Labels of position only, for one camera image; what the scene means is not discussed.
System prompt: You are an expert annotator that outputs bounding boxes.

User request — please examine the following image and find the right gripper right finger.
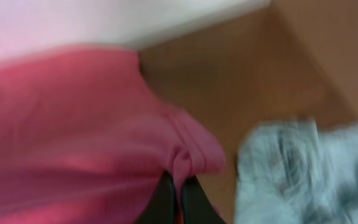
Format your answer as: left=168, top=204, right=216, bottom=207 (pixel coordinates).
left=181, top=176, right=226, bottom=224

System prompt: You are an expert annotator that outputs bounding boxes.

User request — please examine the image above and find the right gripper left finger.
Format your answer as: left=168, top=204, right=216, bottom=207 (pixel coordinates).
left=135, top=171, right=176, bottom=224

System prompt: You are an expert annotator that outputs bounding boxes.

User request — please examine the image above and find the red t-shirt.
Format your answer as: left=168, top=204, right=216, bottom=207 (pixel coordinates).
left=0, top=47, right=226, bottom=223

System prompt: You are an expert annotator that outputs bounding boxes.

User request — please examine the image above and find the light blue t-shirt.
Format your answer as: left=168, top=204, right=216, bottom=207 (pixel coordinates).
left=234, top=121, right=358, bottom=224

